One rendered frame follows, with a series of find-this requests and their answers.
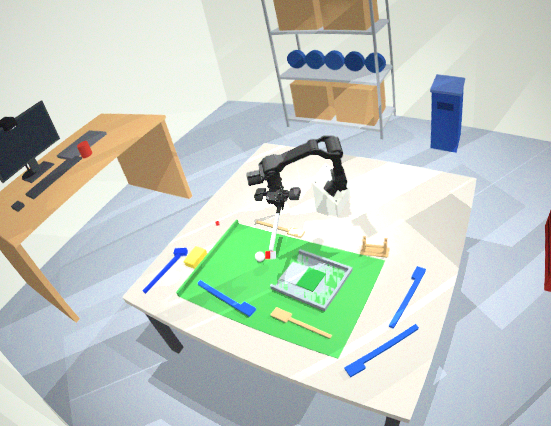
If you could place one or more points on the blue golf putter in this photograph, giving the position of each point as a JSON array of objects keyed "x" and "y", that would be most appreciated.
[
  {"x": 417, "y": 275},
  {"x": 358, "y": 365},
  {"x": 177, "y": 252},
  {"x": 245, "y": 307}
]

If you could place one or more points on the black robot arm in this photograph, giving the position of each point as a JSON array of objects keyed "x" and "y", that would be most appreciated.
[{"x": 271, "y": 166}]

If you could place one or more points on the red putter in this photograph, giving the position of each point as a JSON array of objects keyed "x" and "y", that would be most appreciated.
[{"x": 272, "y": 254}]

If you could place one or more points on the yellow block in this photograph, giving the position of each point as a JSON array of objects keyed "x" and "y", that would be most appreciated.
[{"x": 195, "y": 257}]

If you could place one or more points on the green flat mat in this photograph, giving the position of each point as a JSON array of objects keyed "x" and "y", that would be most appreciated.
[{"x": 234, "y": 272}]

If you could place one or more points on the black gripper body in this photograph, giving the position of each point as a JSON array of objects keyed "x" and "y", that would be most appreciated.
[{"x": 293, "y": 194}]

